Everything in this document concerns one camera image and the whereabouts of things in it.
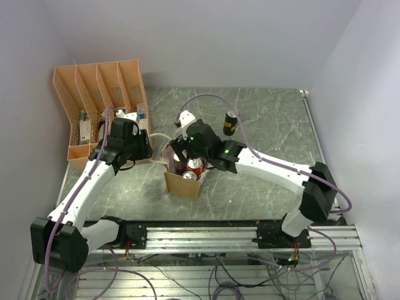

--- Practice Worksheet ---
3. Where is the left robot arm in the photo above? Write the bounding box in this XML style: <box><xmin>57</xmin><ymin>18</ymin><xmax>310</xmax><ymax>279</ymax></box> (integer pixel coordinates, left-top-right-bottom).
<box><xmin>30</xmin><ymin>112</ymin><xmax>153</xmax><ymax>273</ymax></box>

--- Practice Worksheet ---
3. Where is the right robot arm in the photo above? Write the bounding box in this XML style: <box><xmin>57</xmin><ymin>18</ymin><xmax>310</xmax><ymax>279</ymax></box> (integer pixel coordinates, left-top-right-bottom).
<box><xmin>170</xmin><ymin>116</ymin><xmax>336</xmax><ymax>249</ymax></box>

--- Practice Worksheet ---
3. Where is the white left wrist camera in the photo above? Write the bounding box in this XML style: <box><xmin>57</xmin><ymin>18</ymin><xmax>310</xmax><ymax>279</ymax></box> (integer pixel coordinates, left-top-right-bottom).
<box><xmin>116</xmin><ymin>109</ymin><xmax>140</xmax><ymax>123</ymax></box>

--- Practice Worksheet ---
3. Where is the black soda can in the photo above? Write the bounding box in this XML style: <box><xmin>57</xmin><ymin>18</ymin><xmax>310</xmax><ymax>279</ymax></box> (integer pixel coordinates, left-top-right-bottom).
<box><xmin>222</xmin><ymin>108</ymin><xmax>239</xmax><ymax>136</ymax></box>

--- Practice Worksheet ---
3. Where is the aluminium mounting rail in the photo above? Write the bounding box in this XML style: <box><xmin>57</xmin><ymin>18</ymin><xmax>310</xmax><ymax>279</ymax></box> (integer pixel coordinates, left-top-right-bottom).
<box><xmin>39</xmin><ymin>224</ymin><xmax>360</xmax><ymax>254</ymax></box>

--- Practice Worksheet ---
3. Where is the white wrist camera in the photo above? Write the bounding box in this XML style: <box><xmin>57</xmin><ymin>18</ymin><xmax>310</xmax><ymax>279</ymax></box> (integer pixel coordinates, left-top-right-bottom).
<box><xmin>175</xmin><ymin>110</ymin><xmax>196</xmax><ymax>132</ymax></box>
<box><xmin>116</xmin><ymin>109</ymin><xmax>140</xmax><ymax>123</ymax></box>

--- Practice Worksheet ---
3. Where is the watermelon print canvas bag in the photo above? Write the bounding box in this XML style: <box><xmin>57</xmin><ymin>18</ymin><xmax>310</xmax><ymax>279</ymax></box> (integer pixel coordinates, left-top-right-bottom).
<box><xmin>149</xmin><ymin>133</ymin><xmax>211</xmax><ymax>199</ymax></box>

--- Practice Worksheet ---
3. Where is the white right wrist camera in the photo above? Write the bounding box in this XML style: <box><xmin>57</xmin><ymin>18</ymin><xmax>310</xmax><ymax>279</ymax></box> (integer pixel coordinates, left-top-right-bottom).
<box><xmin>175</xmin><ymin>110</ymin><xmax>196</xmax><ymax>132</ymax></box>

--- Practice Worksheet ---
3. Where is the white medicine box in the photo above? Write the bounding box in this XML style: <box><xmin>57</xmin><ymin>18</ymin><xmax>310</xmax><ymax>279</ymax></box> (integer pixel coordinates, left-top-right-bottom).
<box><xmin>79</xmin><ymin>120</ymin><xmax>91</xmax><ymax>145</ymax></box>

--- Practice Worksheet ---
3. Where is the red can front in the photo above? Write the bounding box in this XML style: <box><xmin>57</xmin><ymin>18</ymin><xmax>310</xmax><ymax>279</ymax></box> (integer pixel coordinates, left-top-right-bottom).
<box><xmin>182</xmin><ymin>171</ymin><xmax>199</xmax><ymax>181</ymax></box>

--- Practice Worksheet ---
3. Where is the red tab soda can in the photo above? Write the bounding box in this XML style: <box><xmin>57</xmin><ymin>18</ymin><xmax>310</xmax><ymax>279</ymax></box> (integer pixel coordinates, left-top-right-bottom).
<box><xmin>173</xmin><ymin>154</ymin><xmax>186</xmax><ymax>175</ymax></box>

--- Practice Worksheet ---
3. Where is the red can silver top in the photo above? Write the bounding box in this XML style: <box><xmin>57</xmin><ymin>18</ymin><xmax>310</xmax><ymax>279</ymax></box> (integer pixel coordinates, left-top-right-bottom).
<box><xmin>186</xmin><ymin>157</ymin><xmax>204</xmax><ymax>176</ymax></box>

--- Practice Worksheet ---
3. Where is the orange plastic file organizer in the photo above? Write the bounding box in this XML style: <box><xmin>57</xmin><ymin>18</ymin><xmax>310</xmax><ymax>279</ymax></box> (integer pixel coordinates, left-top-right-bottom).
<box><xmin>52</xmin><ymin>59</ymin><xmax>151</xmax><ymax>170</ymax></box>

